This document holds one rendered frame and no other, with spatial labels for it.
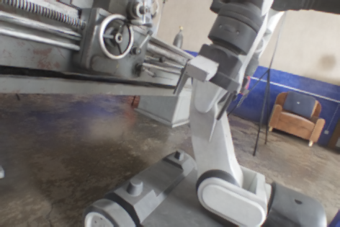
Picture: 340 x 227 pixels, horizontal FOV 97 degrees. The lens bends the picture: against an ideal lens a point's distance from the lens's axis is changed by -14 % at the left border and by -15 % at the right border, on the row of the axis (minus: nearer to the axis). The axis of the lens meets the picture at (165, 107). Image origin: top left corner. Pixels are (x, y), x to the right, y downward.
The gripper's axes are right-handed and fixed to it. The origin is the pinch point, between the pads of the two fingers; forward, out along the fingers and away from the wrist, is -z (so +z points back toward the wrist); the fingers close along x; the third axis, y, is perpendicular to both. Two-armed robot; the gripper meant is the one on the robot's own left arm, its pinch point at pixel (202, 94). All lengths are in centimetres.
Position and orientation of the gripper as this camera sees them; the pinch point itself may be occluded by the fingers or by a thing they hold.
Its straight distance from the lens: 38.0
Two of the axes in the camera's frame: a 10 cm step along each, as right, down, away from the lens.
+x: -7.8, -5.0, 3.8
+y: -4.7, 0.6, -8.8
